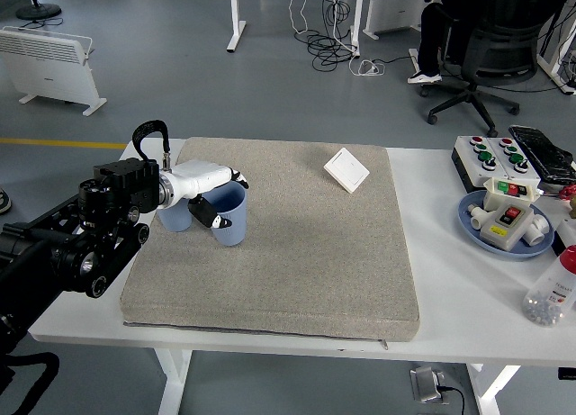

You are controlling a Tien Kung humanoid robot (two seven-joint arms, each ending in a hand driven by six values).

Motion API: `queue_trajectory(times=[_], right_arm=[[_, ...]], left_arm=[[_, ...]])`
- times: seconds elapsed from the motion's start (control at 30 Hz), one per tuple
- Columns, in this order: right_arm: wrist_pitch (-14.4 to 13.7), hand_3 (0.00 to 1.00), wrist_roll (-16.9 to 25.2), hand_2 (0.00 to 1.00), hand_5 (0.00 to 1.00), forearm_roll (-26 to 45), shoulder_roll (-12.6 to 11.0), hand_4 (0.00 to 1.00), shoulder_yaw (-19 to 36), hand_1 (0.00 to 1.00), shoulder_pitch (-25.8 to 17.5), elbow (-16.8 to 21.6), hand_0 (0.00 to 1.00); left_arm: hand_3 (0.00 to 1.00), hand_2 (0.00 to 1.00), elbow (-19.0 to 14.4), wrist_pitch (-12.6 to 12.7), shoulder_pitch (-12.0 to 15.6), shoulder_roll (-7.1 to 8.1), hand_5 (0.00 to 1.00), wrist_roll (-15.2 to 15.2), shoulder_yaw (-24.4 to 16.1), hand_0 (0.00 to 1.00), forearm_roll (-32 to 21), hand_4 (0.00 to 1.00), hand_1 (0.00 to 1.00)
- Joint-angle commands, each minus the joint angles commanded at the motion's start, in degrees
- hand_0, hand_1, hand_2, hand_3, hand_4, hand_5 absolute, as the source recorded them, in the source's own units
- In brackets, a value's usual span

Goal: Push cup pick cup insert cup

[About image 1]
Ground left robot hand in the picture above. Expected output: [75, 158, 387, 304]
[168, 160, 250, 230]

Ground blue ribbed cup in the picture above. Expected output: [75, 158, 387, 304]
[201, 183, 248, 247]
[156, 197, 194, 233]

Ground white push-button control box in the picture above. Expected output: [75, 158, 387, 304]
[451, 135, 509, 194]
[488, 137, 542, 189]

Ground grey-brown mat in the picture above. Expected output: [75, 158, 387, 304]
[119, 136, 421, 345]

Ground white desk leg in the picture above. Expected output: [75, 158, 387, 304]
[348, 0, 365, 59]
[226, 0, 248, 53]

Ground white panel heater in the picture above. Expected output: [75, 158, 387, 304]
[363, 0, 436, 41]
[0, 26, 108, 116]

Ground white table leg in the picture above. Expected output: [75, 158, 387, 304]
[465, 364, 523, 415]
[155, 347, 194, 415]

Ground black fan stand base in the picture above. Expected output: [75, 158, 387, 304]
[16, 0, 63, 22]

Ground seated person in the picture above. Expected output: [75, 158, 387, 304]
[407, 0, 562, 86]

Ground blue plate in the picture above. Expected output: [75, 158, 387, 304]
[457, 190, 555, 259]

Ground white pipe fitting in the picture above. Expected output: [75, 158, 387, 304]
[523, 214, 551, 248]
[467, 203, 490, 231]

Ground silver foot pedal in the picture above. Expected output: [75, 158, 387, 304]
[409, 365, 451, 405]

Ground black office chair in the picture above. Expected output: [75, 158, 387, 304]
[418, 9, 548, 138]

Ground black plastic-wrapped flat object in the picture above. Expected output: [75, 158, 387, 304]
[508, 124, 576, 185]

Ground clear bottle with red cap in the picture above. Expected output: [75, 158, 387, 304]
[521, 245, 576, 328]

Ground small white box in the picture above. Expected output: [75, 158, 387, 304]
[555, 219, 576, 250]

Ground white wall switch panel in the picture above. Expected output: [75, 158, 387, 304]
[323, 147, 371, 194]

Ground tangled black floor cables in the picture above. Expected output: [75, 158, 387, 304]
[294, 0, 361, 72]

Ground white hanging cable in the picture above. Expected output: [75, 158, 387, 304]
[287, 0, 326, 36]

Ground white power adapter cable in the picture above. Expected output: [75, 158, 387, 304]
[349, 58, 386, 78]

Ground white switch box, red-green buttons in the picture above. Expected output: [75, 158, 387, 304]
[483, 176, 541, 213]

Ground beige switch box, yellow label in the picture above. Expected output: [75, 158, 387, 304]
[479, 203, 535, 253]

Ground black pedal cable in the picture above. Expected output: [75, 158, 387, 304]
[438, 385, 465, 415]

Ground white desk frame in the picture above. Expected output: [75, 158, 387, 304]
[536, 0, 576, 95]

